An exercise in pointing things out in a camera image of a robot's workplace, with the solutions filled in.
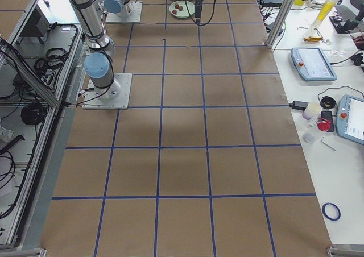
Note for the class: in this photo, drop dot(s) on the black round dish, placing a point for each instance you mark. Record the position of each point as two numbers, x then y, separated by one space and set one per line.
327 102

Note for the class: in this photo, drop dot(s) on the white purple cup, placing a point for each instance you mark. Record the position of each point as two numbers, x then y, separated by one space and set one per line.
311 110

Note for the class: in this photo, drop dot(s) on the silver allen key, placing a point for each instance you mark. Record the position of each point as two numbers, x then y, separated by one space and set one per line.
322 140

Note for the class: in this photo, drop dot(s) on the lower teach pendant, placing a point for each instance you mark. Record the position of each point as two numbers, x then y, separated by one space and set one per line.
349 121

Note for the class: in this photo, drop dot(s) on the yellow white bottle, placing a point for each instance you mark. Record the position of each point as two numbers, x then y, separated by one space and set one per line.
326 8

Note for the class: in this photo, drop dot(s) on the aluminium frame post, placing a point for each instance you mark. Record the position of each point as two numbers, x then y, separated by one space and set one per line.
278 23

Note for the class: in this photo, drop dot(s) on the teach pendant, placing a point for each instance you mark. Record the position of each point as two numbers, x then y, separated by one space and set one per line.
349 121
312 64

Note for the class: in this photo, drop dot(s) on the red round object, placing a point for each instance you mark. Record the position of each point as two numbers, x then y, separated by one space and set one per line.
323 125

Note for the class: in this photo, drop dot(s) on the blue tape roll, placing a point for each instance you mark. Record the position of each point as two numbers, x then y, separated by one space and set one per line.
331 211

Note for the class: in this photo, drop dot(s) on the black smartphone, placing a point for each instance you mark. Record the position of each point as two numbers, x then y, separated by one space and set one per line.
328 118

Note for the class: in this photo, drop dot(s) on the pale green plate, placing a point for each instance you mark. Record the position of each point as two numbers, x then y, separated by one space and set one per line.
188 9

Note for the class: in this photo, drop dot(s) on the yellow handled tool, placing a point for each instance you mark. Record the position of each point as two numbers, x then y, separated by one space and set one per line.
312 39

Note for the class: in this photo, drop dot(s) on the upper teach pendant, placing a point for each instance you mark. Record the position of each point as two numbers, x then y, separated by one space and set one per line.
312 64

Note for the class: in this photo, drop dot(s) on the black power adapter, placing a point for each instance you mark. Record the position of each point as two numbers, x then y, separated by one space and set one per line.
298 105

